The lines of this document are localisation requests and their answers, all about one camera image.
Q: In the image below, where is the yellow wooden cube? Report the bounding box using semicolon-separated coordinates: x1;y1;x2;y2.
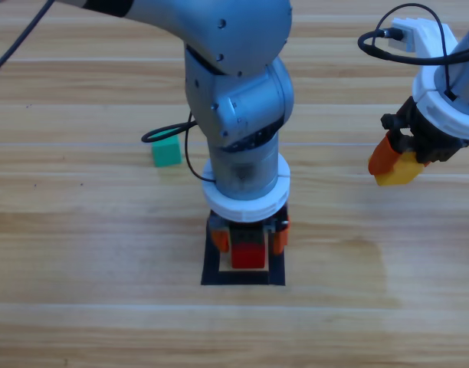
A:
374;151;431;187

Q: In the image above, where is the red wooden cube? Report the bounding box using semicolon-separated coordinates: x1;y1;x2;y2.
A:
230;241;267;269

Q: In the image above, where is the green wooden cube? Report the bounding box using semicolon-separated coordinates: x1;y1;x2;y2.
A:
149;133;182;168

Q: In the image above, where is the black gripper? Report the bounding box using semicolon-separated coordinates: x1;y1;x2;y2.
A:
367;95;469;177
208;206;291;257

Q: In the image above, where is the black tape square outline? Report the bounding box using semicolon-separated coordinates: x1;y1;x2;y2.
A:
200;218;287;287

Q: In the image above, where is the white wrist mount ring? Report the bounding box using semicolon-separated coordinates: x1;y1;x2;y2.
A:
202;153;292;223

